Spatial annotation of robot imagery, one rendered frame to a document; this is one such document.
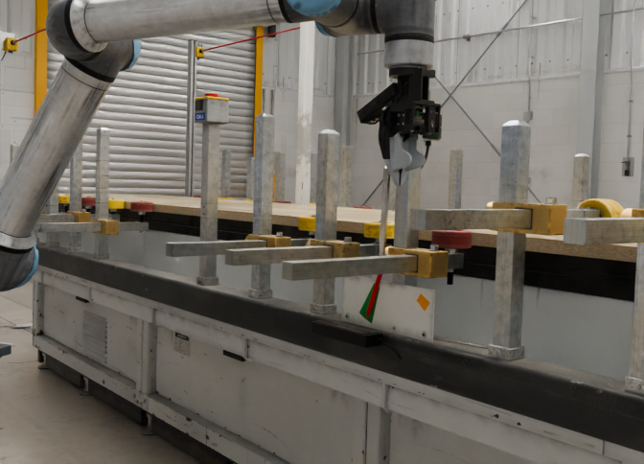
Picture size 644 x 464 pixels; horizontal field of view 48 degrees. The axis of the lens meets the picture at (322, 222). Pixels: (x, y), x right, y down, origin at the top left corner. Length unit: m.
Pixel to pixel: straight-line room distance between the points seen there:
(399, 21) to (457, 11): 9.54
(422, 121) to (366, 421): 0.88
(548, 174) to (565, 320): 8.20
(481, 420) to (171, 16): 0.92
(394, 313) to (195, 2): 0.70
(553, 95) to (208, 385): 7.72
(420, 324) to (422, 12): 0.57
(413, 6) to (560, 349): 0.71
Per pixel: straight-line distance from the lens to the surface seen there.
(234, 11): 1.34
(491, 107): 10.23
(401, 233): 1.45
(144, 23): 1.44
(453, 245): 1.47
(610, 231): 0.95
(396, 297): 1.46
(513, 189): 1.28
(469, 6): 10.77
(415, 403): 1.51
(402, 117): 1.34
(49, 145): 1.73
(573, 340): 1.49
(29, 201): 1.79
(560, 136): 9.61
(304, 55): 3.31
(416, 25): 1.35
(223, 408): 2.53
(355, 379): 1.63
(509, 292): 1.29
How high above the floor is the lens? 0.99
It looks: 3 degrees down
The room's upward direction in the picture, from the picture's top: 2 degrees clockwise
